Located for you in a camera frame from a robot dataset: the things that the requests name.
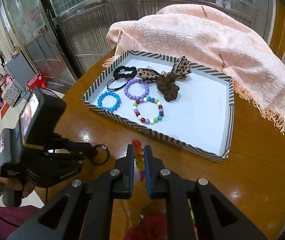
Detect blue bead bracelet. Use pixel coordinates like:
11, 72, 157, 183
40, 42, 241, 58
97, 91, 122, 113

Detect dark hair tie with charm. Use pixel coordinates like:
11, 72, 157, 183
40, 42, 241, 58
91, 143, 111, 167

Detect black scrunchie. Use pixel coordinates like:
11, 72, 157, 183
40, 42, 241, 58
113, 66, 137, 80

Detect pink quilted fringed scarf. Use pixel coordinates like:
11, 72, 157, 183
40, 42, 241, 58
106, 4, 285, 134

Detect metal sliding door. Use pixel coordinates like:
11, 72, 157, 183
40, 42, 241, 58
1, 0, 276, 93

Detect multicolour bead bracelet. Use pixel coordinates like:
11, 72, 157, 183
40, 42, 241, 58
132, 96, 165, 125

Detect striped white jewelry tray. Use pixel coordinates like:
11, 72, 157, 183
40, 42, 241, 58
82, 50, 234, 161

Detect leopard bow brown scrunchie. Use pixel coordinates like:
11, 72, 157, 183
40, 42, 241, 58
136, 56, 191, 102

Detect red plastic bin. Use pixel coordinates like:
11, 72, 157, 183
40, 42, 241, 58
26, 72, 46, 90

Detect purple bead bracelet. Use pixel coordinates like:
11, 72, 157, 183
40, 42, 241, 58
123, 77, 150, 101

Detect grey cabinet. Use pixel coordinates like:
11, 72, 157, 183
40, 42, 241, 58
5, 53, 36, 91

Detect orange translucent bead bracelet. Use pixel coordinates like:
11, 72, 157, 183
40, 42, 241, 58
131, 139, 146, 182

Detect red scrunchie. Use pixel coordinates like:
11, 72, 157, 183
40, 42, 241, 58
124, 213, 168, 240

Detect thin black hair tie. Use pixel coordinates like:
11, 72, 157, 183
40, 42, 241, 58
106, 77, 131, 92

